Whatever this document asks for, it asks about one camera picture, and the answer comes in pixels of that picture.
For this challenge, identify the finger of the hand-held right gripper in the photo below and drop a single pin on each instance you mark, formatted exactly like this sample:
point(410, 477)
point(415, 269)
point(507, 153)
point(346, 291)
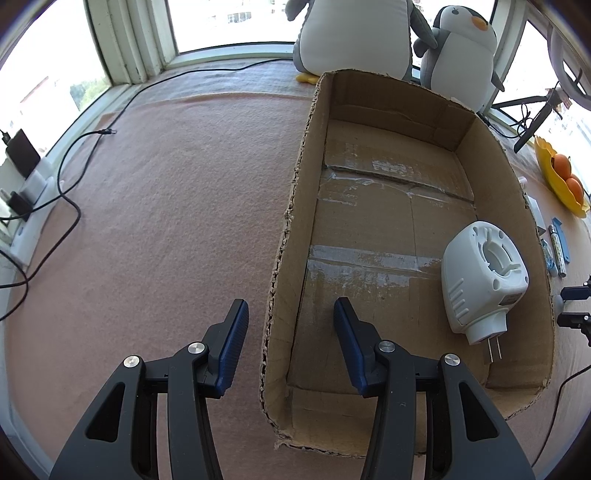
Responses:
point(575, 321)
point(579, 292)

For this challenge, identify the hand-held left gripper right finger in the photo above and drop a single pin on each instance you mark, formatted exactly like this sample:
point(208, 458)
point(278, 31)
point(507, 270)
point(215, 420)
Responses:
point(348, 346)

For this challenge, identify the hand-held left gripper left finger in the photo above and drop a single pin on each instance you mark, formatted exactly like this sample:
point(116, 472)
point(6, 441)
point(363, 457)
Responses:
point(233, 346)

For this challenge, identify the nail file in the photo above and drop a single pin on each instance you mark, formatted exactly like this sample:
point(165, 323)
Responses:
point(560, 251)

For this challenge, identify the small blue white tube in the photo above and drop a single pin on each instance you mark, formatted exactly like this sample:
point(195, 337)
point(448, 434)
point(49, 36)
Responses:
point(548, 258)

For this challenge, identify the small blue plastic tool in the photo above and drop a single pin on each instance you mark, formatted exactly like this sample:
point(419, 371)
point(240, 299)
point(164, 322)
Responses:
point(555, 224)

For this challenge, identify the white wall charger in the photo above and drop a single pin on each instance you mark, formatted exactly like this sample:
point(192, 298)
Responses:
point(536, 214)

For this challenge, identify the cardboard box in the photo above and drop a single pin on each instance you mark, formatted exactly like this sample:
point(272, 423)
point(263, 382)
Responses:
point(369, 230)

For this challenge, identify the white plug-in mosquito repeller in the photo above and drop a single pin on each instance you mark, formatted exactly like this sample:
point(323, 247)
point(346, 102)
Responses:
point(466, 277)

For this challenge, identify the yellow plastic bowl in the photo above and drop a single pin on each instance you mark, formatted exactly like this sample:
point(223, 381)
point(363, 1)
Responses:
point(551, 180)

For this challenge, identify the white power strip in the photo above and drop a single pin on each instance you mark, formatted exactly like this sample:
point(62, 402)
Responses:
point(37, 184)

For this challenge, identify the black plug adapter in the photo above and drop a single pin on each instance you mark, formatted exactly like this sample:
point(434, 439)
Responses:
point(21, 203)

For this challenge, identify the small penguin plush toy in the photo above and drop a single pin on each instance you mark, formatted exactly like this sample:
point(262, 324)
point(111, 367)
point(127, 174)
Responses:
point(461, 60)

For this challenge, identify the grey plaid cloth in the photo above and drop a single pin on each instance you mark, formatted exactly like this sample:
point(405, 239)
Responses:
point(221, 81)

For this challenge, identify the black power bank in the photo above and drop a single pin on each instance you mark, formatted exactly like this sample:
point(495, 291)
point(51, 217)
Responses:
point(23, 152)

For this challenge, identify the large penguin plush toy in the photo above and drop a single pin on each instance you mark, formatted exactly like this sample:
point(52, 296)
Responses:
point(355, 32)

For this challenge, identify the white window frame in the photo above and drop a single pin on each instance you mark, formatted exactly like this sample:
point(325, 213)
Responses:
point(138, 41)

